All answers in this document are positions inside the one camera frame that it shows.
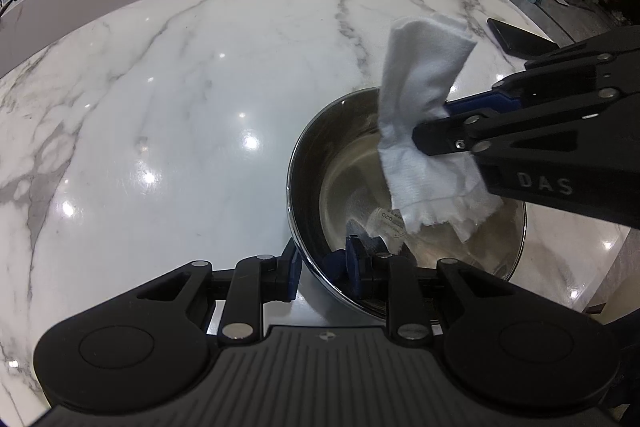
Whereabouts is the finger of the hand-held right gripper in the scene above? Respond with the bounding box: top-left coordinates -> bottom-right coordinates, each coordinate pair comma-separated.
412,94 -> 640,156
444,24 -> 640,120

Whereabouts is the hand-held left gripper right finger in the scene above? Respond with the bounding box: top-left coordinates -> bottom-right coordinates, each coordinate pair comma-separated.
345,238 -> 540,344

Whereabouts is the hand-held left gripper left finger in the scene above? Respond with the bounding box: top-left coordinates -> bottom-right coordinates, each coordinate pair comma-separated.
102,239 -> 303,342

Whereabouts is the white cloth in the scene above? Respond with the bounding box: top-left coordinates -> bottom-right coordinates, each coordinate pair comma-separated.
377,13 -> 504,243

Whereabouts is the blue stainless steel bowl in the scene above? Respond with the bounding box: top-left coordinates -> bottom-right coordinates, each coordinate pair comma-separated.
286,87 -> 527,323

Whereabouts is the black smartphone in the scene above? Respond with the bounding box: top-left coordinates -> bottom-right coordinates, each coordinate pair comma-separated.
487,18 -> 558,58

